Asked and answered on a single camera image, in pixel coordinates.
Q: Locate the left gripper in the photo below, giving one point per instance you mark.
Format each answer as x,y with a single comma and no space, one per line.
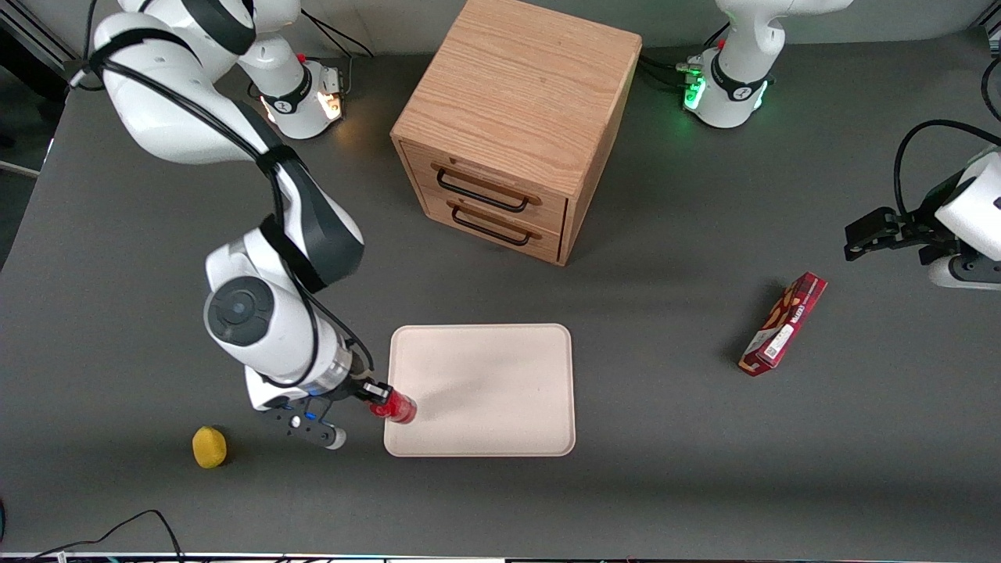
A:
925,224

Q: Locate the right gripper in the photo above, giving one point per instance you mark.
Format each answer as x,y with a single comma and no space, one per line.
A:
361,385

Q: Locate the red coke bottle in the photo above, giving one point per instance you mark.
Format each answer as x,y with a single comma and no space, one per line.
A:
400,409

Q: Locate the beige plastic tray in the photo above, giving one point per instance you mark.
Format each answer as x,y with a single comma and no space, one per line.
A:
493,391

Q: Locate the red snack box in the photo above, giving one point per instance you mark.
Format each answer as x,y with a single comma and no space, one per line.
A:
784,324

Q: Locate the yellow lemon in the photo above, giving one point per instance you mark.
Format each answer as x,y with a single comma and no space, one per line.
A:
209,447

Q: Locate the wooden drawer cabinet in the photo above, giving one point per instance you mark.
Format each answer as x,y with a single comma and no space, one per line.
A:
516,102

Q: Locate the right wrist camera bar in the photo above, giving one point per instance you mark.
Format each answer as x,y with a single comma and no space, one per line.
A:
309,426

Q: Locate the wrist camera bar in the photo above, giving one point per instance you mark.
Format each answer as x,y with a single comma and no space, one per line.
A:
309,426
966,274

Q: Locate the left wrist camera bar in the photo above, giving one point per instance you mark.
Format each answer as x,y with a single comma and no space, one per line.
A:
966,274

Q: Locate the dark aluminium frame rail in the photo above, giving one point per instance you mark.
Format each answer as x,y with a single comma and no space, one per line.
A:
39,39

